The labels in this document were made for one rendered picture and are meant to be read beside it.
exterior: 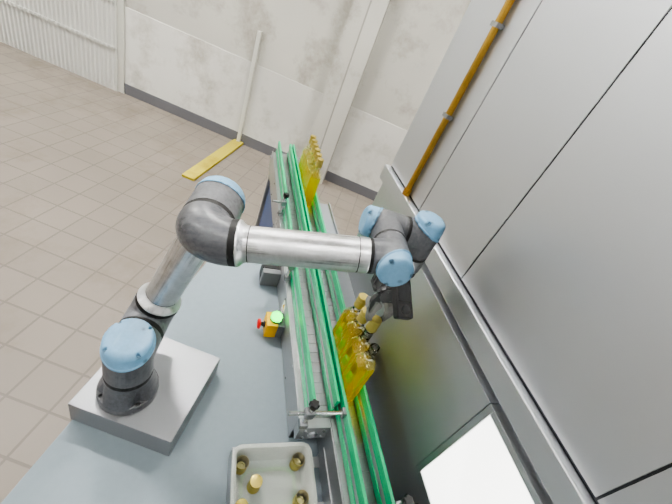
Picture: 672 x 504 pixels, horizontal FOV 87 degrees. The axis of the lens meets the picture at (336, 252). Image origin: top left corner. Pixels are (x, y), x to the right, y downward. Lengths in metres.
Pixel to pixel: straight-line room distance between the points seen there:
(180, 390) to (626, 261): 1.10
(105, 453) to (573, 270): 1.19
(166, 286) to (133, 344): 0.15
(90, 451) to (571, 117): 1.38
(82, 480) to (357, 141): 3.70
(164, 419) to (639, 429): 1.03
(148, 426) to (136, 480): 0.13
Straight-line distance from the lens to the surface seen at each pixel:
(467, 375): 0.93
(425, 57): 4.00
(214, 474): 1.20
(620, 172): 0.80
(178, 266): 0.94
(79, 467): 1.22
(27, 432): 2.14
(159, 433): 1.14
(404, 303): 0.92
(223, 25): 4.43
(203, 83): 4.63
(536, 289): 0.84
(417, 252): 0.87
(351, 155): 4.24
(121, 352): 1.00
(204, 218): 0.73
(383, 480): 1.11
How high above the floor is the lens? 1.88
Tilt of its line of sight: 35 degrees down
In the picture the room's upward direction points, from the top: 25 degrees clockwise
